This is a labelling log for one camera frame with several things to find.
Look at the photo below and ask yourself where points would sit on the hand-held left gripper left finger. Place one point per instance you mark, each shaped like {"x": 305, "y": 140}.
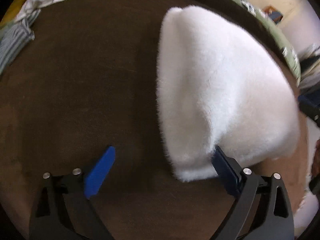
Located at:
{"x": 98, "y": 172}

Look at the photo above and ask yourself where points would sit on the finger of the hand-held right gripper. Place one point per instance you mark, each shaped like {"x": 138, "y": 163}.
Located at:
{"x": 310, "y": 105}

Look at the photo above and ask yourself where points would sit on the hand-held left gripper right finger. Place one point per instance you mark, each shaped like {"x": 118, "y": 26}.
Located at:
{"x": 225, "y": 172}

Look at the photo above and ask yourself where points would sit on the white fluffy garment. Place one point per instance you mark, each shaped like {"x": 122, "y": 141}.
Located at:
{"x": 212, "y": 80}

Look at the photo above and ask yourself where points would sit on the green printed bed sheet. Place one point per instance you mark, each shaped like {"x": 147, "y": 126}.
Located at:
{"x": 272, "y": 32}

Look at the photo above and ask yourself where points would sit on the blue box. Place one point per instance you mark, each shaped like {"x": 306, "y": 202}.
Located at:
{"x": 277, "y": 17}

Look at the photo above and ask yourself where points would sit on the grey striped cloth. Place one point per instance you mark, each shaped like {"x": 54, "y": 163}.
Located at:
{"x": 12, "y": 45}

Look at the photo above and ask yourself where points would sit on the yellow cloth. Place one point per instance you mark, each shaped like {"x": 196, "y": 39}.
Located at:
{"x": 15, "y": 10}

